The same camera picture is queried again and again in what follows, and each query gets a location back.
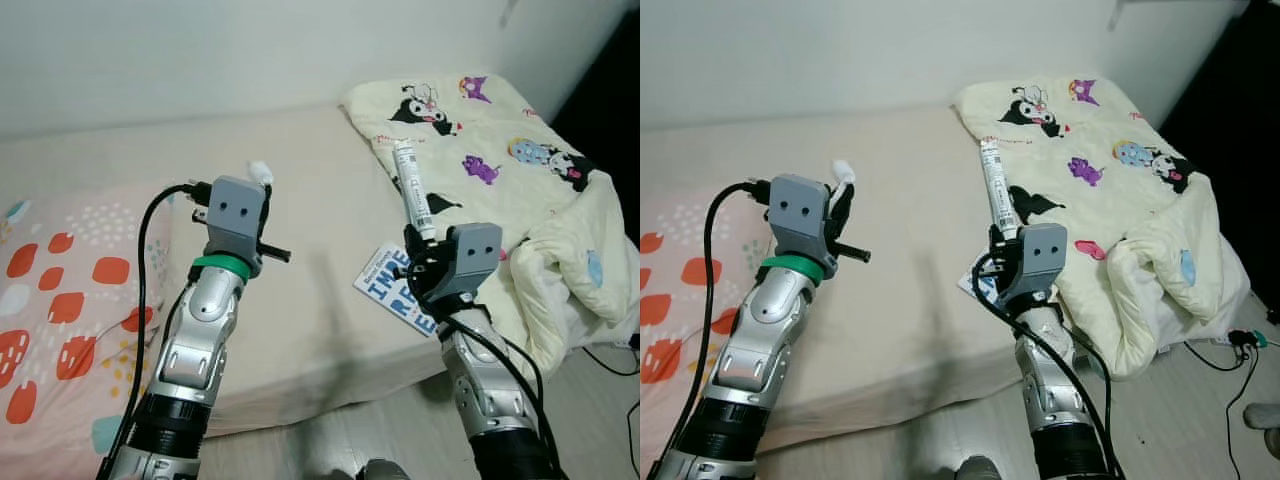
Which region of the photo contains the thin black cable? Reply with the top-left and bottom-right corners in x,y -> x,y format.
582,343 -> 641,379
1185,340 -> 1263,471

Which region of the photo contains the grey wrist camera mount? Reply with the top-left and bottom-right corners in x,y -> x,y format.
205,176 -> 271,276
1005,222 -> 1069,301
768,174 -> 836,276
447,222 -> 504,301

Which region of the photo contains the bed mattress with beige sheet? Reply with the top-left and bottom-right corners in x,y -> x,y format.
0,100 -> 641,480
640,100 -> 1251,480

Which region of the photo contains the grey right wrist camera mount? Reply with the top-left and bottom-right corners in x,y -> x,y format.
1005,222 -> 1069,301
447,222 -> 504,301

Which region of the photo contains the large black furniture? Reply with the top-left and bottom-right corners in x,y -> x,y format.
553,8 -> 641,206
1160,0 -> 1280,201

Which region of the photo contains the white printed tube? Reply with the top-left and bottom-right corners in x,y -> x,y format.
978,138 -> 1021,241
393,140 -> 438,241

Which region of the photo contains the cream cartoon print blanket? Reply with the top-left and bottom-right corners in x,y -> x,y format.
950,75 -> 1251,381
340,72 -> 641,379

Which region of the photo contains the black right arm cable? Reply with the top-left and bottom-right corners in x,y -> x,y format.
440,312 -> 563,480
970,250 -> 1126,480

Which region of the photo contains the pink pillow with orange spots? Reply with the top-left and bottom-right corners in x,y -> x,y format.
0,180 -> 176,456
640,192 -> 746,441

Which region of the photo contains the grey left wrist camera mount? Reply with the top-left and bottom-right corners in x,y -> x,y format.
768,174 -> 836,276
205,176 -> 271,276

